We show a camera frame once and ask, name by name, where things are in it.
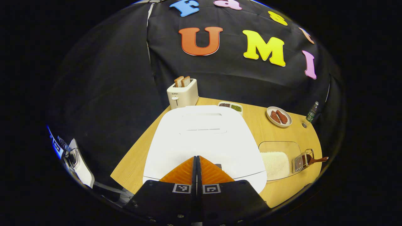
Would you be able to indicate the brown meat piece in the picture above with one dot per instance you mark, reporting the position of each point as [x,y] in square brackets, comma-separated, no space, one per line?
[274,117]
[282,116]

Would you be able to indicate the white side table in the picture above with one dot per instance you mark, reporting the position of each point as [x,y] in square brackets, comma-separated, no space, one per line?
[84,174]

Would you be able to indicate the white rice cooker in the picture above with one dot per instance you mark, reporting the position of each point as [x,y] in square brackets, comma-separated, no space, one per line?
[204,141]

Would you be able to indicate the clear plastic rice container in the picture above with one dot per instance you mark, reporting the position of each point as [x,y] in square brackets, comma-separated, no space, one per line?
[279,147]

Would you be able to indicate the clear plastic water bottle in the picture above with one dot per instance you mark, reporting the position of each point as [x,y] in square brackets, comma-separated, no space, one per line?
[311,115]

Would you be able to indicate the black backdrop cloth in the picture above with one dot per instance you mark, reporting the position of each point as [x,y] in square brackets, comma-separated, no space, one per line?
[125,78]

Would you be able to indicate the brown wooden spoon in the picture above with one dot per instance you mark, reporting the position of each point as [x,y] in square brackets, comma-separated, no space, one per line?
[317,160]

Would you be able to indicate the brown toast slice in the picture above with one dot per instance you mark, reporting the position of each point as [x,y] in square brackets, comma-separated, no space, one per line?
[178,81]
[186,81]

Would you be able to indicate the white round plate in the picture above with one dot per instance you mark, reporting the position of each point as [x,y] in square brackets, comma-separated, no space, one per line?
[284,124]

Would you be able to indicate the white rice heap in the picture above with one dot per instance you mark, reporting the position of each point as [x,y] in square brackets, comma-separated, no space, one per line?
[276,164]

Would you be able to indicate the white divided bean dish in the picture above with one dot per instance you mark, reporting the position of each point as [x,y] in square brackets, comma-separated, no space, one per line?
[230,108]

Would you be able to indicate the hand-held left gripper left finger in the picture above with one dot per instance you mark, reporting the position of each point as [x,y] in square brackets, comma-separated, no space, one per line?
[169,201]

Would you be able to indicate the small clear container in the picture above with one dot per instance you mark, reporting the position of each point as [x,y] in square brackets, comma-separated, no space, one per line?
[73,158]

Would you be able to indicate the computer monitor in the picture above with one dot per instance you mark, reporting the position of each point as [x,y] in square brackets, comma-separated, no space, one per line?
[56,146]

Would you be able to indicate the white toaster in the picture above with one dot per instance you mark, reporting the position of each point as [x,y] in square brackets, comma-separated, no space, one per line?
[185,95]

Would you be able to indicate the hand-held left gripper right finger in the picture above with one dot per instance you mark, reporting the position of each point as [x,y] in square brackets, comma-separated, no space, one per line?
[229,201]

